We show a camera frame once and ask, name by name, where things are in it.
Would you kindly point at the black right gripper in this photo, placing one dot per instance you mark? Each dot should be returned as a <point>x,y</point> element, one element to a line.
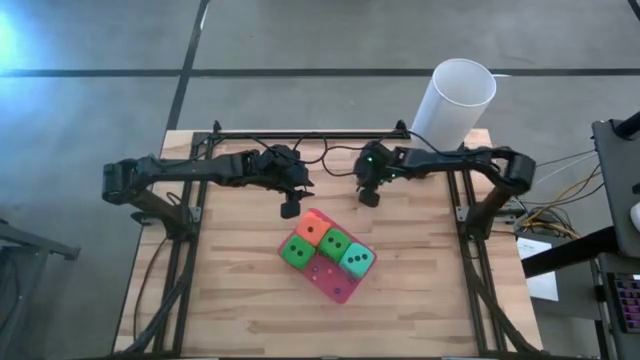
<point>375,165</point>

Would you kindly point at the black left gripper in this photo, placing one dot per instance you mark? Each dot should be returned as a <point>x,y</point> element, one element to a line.
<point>282,167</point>

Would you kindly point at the large orange foam die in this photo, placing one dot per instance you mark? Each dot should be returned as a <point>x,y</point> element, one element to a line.
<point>312,228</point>

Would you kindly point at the large green foam die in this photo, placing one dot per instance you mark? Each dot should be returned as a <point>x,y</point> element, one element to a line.
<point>335,245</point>
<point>298,252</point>

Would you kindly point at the large teal foam die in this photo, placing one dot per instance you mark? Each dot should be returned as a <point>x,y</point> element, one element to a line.
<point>357,260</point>

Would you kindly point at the pink translucent plastic bin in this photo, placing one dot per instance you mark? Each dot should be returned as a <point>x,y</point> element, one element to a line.
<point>325,286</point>

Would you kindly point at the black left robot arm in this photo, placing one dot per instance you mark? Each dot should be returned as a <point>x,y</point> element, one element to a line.
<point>190,170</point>

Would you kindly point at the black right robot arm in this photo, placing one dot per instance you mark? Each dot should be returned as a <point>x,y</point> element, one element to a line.
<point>450,160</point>

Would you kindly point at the white plastic cup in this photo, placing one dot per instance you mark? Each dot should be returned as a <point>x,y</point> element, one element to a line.
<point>452,100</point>

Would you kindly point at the white paper sheet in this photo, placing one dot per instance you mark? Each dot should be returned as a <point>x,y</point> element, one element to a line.
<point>542,287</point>

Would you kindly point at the black desk beam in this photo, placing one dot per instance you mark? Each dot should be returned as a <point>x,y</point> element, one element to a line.
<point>565,255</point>

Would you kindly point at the dark grey desk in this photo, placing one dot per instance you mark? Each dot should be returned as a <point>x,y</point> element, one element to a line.
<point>617,175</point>

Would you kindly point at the black metal stand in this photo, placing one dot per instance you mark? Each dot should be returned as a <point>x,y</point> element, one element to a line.
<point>35,243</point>

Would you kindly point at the small white object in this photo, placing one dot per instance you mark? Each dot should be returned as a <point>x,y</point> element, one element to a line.
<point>636,217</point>

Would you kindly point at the black keyboard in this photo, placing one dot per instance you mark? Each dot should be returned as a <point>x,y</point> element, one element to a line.
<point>627,305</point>

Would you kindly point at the black aluminium table frame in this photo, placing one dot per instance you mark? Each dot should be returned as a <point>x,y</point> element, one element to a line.
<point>240,135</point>

